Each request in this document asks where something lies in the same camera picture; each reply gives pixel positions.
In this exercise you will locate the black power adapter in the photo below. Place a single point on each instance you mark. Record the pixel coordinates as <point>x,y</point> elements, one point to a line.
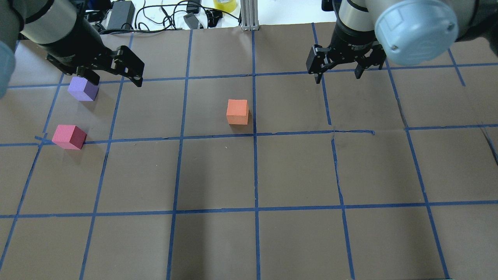
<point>121,15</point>

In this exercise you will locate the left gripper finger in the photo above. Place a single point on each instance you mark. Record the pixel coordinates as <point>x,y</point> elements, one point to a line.
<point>137,79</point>
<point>88,74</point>

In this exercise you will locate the aluminium frame post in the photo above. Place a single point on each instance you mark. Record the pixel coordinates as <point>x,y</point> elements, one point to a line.
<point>249,15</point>

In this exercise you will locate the pink foam cube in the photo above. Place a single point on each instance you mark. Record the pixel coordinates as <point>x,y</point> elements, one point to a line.
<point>69,137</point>

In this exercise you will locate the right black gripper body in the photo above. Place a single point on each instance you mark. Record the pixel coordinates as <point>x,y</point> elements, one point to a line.
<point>353,42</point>

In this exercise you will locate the orange foam cube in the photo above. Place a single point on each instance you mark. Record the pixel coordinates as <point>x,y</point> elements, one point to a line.
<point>237,112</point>

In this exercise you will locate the yellow tape roll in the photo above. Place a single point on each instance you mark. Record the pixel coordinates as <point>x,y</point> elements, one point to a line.
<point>225,5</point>

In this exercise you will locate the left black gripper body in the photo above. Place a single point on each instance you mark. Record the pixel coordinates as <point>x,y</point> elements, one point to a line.
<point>74,43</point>

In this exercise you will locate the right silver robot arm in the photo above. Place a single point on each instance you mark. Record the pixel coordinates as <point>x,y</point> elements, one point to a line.
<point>407,32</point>

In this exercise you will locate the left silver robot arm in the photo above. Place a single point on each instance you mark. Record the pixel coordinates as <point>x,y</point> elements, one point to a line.
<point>40,21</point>

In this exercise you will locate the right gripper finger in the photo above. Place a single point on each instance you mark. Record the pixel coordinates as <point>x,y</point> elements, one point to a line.
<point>361,66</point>
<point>318,73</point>

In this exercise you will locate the brown paper mat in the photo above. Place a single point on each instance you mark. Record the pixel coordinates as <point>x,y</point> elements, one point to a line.
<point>390,177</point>

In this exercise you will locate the purple foam cube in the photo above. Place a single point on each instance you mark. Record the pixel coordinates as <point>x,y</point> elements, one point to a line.
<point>82,89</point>

